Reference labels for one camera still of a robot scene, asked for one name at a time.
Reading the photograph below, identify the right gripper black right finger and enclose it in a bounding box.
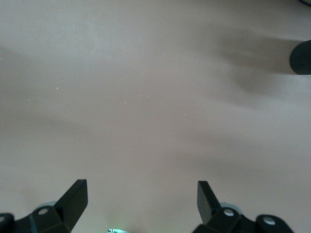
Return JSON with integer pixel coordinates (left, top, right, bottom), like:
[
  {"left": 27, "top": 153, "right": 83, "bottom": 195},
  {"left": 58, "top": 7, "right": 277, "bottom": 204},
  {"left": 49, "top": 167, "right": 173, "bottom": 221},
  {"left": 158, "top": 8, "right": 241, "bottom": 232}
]
[{"left": 192, "top": 181, "right": 296, "bottom": 233}]

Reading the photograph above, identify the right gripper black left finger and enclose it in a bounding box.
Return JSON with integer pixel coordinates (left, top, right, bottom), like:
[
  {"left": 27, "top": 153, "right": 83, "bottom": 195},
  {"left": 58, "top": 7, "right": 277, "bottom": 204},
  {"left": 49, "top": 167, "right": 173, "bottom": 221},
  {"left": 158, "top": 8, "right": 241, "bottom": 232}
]
[{"left": 0, "top": 179, "right": 88, "bottom": 233}]

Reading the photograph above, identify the brown table cover sheet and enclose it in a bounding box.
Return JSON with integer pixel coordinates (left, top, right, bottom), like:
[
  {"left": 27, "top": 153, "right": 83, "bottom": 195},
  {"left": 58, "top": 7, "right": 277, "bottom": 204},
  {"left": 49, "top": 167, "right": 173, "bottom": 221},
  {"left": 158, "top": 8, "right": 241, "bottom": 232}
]
[{"left": 0, "top": 0, "right": 311, "bottom": 233}]

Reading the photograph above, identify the black foam cylinder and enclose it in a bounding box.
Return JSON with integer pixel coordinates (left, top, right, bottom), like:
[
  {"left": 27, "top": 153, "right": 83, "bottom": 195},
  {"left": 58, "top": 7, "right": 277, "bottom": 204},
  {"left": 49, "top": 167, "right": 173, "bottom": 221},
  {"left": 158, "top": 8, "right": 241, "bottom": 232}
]
[{"left": 290, "top": 40, "right": 311, "bottom": 76}]

